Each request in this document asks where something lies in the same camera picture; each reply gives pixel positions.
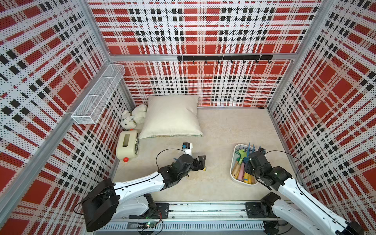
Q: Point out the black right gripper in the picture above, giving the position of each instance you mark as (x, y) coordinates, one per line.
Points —
(247, 166)

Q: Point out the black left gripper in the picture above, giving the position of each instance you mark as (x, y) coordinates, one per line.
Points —
(201, 163)

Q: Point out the blue rake yellow handle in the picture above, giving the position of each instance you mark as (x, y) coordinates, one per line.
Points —
(247, 178)

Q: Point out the purple rake pink handle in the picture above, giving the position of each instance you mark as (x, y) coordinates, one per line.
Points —
(241, 173)

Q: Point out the green fork rake wooden handle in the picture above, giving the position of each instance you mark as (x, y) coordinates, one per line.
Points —
(240, 155)

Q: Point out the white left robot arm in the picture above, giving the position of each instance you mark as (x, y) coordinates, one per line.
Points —
(110, 200)

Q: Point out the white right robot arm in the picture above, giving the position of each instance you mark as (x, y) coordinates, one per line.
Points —
(312, 217)

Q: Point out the white plastic storage box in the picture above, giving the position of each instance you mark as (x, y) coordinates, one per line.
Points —
(239, 147)

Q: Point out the cream pillow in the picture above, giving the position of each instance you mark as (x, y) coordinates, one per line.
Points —
(170, 116)

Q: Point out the cream retro radio clock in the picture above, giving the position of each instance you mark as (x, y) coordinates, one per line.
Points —
(127, 145)

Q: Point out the white plush toy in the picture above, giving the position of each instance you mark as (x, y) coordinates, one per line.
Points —
(130, 120)

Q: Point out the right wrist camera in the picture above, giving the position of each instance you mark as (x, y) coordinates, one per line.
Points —
(262, 150)

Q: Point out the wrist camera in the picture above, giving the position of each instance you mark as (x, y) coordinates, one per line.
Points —
(262, 150)
(187, 148)

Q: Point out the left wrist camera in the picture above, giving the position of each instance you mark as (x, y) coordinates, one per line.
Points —
(187, 148)

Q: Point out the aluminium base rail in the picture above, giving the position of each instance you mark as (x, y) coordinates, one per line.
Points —
(214, 216)

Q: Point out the black wall hook rail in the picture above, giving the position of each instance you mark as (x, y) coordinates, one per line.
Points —
(217, 58)

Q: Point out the white wire mesh shelf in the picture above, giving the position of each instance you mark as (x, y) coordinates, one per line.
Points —
(92, 106)

